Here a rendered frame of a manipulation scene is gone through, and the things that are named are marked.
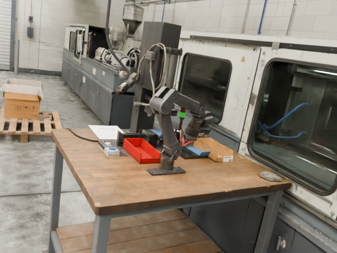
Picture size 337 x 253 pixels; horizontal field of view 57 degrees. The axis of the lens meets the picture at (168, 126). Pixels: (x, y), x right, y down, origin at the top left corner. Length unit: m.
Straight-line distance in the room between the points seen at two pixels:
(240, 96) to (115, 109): 3.07
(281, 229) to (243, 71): 1.08
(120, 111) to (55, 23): 6.33
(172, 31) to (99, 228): 1.20
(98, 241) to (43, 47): 9.86
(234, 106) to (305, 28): 2.68
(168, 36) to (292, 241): 1.39
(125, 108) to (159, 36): 3.25
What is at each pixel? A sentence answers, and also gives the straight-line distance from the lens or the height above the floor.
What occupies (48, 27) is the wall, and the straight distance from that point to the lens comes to 10.95.
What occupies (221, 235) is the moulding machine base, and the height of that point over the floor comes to 0.21.
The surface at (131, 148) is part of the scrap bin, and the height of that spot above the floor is 0.94.
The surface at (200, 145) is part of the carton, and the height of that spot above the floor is 0.94.
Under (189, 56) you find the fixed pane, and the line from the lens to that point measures 2.99.
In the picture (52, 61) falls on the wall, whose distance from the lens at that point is 11.02.
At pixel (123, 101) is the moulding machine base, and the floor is 0.55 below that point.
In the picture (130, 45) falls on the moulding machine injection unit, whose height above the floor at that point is 1.42.
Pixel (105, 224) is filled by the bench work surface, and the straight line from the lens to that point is 1.32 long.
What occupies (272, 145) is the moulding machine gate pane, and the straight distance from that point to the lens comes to 2.03.
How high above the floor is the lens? 1.52
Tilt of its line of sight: 14 degrees down
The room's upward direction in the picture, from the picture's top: 9 degrees clockwise
